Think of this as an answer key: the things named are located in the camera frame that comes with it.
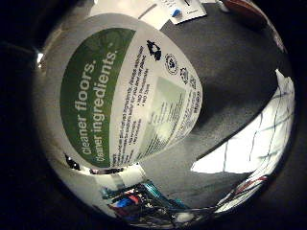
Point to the white spray bottle green label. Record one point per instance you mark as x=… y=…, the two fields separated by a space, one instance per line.
x=105 y=96

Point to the white cloth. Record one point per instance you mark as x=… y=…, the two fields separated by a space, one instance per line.
x=255 y=140

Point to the small blue cap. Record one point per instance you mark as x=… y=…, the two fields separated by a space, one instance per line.
x=176 y=12

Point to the white paper sheet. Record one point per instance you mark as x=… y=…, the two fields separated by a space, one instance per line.
x=192 y=9

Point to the reddish brown round object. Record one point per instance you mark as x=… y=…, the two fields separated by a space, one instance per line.
x=243 y=8

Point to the teal aluminium frame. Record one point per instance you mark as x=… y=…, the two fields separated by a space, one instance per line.
x=155 y=189

